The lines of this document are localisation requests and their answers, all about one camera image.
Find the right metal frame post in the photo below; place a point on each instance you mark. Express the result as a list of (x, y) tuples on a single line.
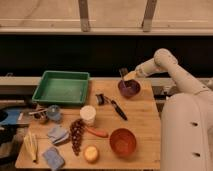
[(148, 15)]

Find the white cup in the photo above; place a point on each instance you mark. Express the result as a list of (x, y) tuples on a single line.
[(88, 114)]

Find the orange bowl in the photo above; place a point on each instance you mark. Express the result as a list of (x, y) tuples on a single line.
[(123, 142)]

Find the left metal frame post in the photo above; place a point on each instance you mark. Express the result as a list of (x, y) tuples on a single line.
[(84, 15)]

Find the blue black device at left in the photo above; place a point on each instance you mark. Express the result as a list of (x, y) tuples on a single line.
[(10, 119)]

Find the dark grape bunch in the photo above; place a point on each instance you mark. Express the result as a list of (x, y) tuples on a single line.
[(76, 134)]

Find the black handled peeler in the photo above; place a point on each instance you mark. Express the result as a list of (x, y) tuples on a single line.
[(102, 99)]

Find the metal frame post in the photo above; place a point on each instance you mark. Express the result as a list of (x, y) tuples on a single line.
[(148, 15), (84, 15)]

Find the yellow banana toy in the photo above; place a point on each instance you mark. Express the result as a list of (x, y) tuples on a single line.
[(30, 142)]

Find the orange carrot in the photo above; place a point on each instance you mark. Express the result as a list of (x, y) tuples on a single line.
[(96, 132)]

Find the blue cloth near edge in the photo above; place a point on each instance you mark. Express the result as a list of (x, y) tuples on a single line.
[(53, 159)]

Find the green plastic tray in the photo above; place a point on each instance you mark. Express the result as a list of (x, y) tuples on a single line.
[(62, 88)]

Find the small brown toy objects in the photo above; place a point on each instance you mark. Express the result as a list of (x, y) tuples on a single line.
[(39, 115)]

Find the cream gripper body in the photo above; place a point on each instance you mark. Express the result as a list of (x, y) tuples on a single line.
[(129, 76)]

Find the yellow round fruit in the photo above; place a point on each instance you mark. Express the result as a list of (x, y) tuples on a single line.
[(91, 153)]

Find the black eraser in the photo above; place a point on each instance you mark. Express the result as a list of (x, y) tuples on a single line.
[(123, 72)]

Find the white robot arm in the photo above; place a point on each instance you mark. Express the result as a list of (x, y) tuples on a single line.
[(186, 116)]

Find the purple bowl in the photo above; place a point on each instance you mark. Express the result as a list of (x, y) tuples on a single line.
[(129, 88)]

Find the blue grey folded cloth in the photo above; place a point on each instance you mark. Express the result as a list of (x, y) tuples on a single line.
[(57, 134)]

